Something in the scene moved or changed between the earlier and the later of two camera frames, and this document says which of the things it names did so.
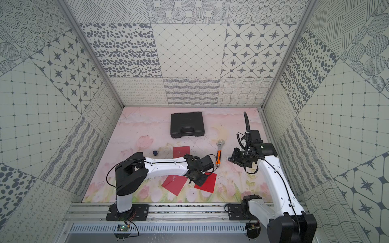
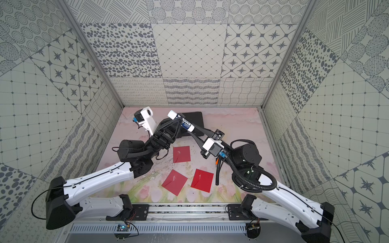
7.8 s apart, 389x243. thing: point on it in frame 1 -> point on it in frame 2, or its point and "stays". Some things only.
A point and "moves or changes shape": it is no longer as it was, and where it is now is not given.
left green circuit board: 122,227 stays
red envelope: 181,151 stays
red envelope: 209,184 moves or changes shape
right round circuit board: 253,230 stays
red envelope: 173,184 stays
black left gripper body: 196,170 -> 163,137
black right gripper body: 242,158 -> 220,135
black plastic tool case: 187,124 stays
